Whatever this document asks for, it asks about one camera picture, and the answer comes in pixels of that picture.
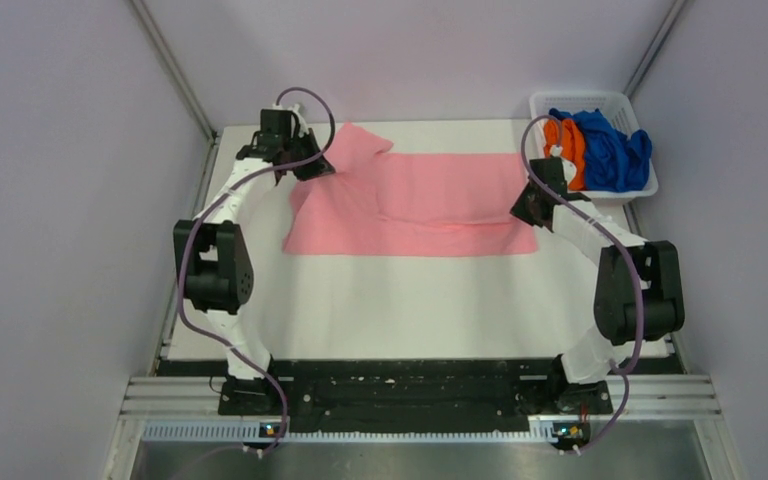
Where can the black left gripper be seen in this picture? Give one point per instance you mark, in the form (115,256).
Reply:
(314,169)

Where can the white plastic laundry basket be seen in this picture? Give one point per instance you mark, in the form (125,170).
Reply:
(617,109)

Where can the aluminium frame rail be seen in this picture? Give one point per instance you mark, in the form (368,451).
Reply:
(671,397)

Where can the pink t shirt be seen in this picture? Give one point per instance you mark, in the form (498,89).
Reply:
(380,202)

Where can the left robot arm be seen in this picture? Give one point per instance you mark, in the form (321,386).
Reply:
(215,273)

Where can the orange t shirt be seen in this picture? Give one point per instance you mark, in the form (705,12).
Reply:
(573,148)

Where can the white slotted cable duct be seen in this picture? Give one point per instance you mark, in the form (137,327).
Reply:
(390,436)

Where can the aluminium corner post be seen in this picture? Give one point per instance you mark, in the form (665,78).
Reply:
(171,67)
(659,39)

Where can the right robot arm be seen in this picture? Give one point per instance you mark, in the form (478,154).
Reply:
(638,291)

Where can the right aluminium corner post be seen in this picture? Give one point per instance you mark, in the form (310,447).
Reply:
(659,39)

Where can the left aluminium corner post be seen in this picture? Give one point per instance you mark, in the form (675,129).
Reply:
(171,67)

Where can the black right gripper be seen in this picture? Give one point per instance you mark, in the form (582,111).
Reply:
(520,211)

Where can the blue t shirt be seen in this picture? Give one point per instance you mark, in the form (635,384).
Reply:
(615,162)

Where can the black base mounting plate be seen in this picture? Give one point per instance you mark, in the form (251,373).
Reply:
(400,396)

